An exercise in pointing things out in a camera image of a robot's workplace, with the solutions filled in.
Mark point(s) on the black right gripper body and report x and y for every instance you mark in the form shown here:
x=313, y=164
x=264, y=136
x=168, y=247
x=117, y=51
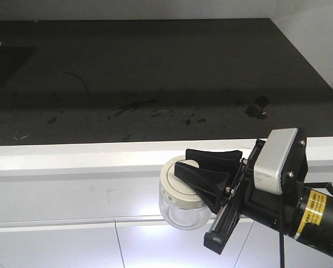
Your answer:
x=244, y=199

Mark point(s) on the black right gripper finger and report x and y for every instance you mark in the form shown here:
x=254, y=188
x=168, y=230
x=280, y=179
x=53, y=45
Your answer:
x=227, y=161
x=208, y=185

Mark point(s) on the glass jar with white lid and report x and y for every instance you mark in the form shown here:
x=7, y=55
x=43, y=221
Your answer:
x=179, y=205

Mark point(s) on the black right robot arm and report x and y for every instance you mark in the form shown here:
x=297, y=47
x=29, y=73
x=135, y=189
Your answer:
x=307, y=207

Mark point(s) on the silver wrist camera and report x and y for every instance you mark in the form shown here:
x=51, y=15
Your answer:
x=272, y=157

